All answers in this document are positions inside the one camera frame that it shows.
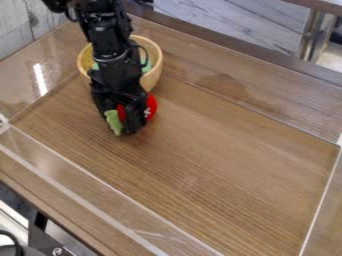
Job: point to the black metal table frame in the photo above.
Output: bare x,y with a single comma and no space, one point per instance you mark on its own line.
49,239

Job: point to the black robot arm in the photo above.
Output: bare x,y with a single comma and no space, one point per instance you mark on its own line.
104,23

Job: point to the red felt fruit green leaf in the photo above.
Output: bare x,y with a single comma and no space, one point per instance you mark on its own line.
116,116

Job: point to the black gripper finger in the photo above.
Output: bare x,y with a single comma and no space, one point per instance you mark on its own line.
136,113
103,103

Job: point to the wooden bowl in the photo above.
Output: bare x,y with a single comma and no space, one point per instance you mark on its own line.
149,53

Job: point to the clear acrylic tray wall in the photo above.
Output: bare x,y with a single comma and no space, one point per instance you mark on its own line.
225,177

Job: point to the green rectangular block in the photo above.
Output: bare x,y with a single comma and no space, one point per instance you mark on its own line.
144,70

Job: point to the metal table leg background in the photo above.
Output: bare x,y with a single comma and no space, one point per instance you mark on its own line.
315,36

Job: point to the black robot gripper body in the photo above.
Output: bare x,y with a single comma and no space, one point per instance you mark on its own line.
115,80

